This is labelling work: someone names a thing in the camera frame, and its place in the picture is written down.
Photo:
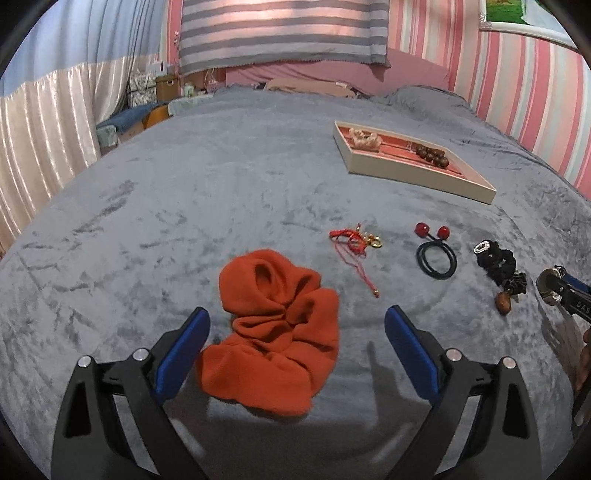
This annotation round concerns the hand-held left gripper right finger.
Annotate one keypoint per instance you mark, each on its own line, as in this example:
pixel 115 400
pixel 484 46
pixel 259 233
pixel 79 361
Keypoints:
pixel 411 355

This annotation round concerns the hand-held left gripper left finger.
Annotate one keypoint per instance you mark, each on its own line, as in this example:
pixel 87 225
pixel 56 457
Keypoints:
pixel 182 355

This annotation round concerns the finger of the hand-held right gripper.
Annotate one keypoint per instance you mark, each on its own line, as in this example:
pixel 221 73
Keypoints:
pixel 561 290

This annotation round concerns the orange fabric scrunchie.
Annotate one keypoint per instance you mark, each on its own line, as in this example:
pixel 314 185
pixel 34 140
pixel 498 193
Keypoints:
pixel 277 332

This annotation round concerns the cream jewelry tray pink lining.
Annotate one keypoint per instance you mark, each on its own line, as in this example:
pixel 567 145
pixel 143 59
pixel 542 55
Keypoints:
pixel 415 173

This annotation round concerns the person's right hand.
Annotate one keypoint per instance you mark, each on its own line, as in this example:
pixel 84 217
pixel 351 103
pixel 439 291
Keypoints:
pixel 585 360

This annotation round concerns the black scrunchie silver ornament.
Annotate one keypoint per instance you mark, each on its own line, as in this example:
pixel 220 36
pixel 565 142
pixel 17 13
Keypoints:
pixel 496 261

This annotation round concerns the grey plush blanket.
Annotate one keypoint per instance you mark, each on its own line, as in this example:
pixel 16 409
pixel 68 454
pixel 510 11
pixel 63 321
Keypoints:
pixel 184 207

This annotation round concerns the pink scrunchie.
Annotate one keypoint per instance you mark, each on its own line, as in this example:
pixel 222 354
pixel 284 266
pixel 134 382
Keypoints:
pixel 365 138

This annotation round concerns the orange wooden chair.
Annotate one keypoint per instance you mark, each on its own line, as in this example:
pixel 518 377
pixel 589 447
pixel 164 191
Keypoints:
pixel 154 116

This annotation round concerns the blue folded cloth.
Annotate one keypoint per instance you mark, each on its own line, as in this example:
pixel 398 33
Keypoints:
pixel 127 117

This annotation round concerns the shiny pink blue curtain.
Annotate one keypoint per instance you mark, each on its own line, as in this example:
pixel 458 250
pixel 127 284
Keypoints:
pixel 51 124

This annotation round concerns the pink headboard cushion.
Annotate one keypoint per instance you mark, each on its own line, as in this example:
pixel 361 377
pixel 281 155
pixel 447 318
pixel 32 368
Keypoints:
pixel 406 74

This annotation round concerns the patterned fabric bag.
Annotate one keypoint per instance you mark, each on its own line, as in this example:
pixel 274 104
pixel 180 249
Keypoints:
pixel 141 90

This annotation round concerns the brown storage box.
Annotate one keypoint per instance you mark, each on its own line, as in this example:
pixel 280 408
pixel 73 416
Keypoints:
pixel 166 86

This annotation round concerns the beige pillow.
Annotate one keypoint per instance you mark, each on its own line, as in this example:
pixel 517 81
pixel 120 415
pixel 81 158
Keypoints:
pixel 309 86

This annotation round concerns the grey pink striped cloth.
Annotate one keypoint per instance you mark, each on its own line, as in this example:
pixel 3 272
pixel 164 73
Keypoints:
pixel 281 32

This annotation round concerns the green landscape wall poster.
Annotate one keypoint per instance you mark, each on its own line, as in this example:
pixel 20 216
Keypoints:
pixel 517 14

